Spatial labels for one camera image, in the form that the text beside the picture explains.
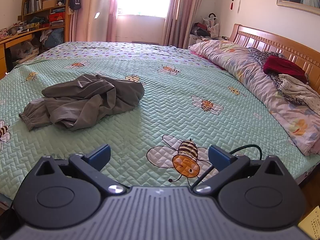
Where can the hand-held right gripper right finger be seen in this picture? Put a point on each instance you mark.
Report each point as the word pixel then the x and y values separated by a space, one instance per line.
pixel 220 157

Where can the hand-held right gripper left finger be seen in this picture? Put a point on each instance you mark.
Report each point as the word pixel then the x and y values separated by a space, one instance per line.
pixel 101 155

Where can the grey pants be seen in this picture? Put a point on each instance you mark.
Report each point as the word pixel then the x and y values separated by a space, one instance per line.
pixel 87 100

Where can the patterned clothes pile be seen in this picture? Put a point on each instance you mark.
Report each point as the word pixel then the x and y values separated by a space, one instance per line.
pixel 260 55

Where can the green bee quilt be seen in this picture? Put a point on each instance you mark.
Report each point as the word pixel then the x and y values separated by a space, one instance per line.
pixel 150 105

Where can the floral pillow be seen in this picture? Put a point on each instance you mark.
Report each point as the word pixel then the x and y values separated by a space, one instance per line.
pixel 250 67

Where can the pink bed sheet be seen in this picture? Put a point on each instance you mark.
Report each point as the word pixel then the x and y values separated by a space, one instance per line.
pixel 210 59

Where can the white patterned garment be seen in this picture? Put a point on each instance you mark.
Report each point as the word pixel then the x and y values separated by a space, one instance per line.
pixel 297 87

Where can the dark red garment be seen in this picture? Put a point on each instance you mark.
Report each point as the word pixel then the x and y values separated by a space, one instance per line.
pixel 282 66

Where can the yellow paper sheet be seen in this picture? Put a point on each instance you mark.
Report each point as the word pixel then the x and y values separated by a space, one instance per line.
pixel 312 225

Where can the white nightstand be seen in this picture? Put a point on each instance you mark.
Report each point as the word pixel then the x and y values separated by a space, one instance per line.
pixel 192 41

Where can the blue bag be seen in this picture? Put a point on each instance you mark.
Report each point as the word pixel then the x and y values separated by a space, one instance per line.
pixel 55 37

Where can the wooden headboard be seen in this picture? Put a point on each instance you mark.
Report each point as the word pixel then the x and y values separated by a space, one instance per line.
pixel 275 42

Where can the wooden bookshelf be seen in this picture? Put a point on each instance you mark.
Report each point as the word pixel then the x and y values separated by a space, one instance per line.
pixel 67 27

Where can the pink curtain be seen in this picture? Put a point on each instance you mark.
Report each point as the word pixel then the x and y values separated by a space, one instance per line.
pixel 175 17
pixel 100 17

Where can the red box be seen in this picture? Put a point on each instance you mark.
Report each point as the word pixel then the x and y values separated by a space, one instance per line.
pixel 57 17

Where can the desk clutter pile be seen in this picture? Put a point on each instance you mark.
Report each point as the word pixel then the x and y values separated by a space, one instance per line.
pixel 22 28

